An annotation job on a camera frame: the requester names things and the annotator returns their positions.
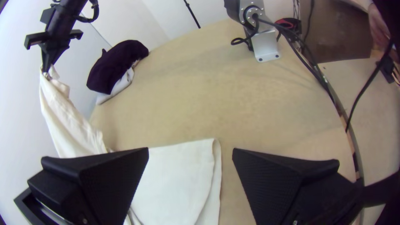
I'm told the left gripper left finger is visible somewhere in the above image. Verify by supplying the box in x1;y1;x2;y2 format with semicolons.
27;147;150;225

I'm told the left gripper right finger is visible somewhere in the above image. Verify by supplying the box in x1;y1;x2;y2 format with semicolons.
231;147;364;225

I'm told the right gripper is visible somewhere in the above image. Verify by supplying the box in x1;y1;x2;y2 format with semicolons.
24;5;84;74

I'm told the cream t-shirt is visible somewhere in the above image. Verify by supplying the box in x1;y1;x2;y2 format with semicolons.
38;63;223;225

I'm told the dark garment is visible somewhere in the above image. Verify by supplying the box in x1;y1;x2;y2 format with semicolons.
86;40;150;95

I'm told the white garment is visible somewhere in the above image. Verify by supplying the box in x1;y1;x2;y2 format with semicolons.
95;60;139;105

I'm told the person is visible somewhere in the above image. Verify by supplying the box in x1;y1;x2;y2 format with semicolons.
367;0;400;63

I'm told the black cable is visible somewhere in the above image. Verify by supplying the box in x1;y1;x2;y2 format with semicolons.
257;17;338;102
230;13;262;48
345;40;395;133

